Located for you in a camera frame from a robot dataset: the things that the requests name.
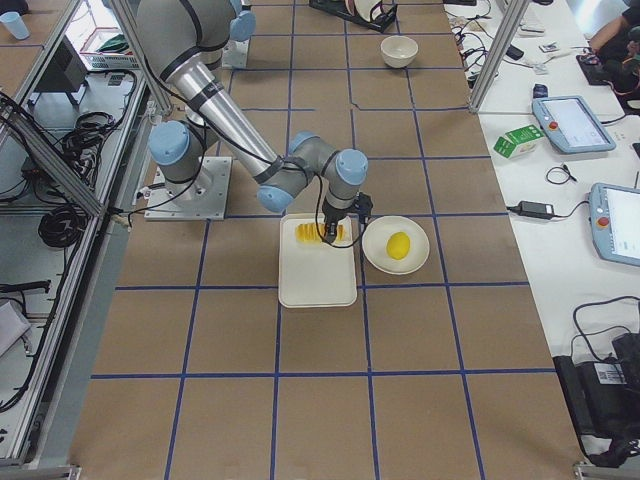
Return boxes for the yellow sliced bread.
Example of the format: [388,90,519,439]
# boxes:
[294,222,348,244]

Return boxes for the cream round plate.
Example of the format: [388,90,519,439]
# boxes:
[362,216,430,275]

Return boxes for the cream plate in rack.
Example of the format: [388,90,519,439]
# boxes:
[349,0,384,22]

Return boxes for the cream rectangular tray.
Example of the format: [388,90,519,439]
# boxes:
[278,214,357,308]

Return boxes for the yellow lemon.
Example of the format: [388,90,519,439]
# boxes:
[386,231,411,260]

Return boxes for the cream bowl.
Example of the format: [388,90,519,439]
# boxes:
[380,35,419,69]

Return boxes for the green white carton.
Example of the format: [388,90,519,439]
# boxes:
[493,124,544,159]

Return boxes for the black power adapter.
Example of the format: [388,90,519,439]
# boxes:
[517,201,555,220]

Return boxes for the black dish rack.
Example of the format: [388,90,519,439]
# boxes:
[308,0,398,33]

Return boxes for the upper teach pendant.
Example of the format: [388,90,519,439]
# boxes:
[531,96,616,154]

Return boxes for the teach pendant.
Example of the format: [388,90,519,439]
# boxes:
[588,183,639,266]
[531,96,616,154]

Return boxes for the lower teach pendant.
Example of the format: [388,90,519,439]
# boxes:
[588,183,639,266]

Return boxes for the blue plastic cup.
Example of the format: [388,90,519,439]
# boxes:
[0,11,30,40]

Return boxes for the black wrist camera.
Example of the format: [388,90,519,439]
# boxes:
[354,192,373,225]

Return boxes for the small black cable loop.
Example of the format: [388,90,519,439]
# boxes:
[545,164,577,184]

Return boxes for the coiled black cables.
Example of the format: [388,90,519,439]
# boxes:
[38,204,87,249]

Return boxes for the aluminium frame post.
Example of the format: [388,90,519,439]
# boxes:
[469,0,528,113]

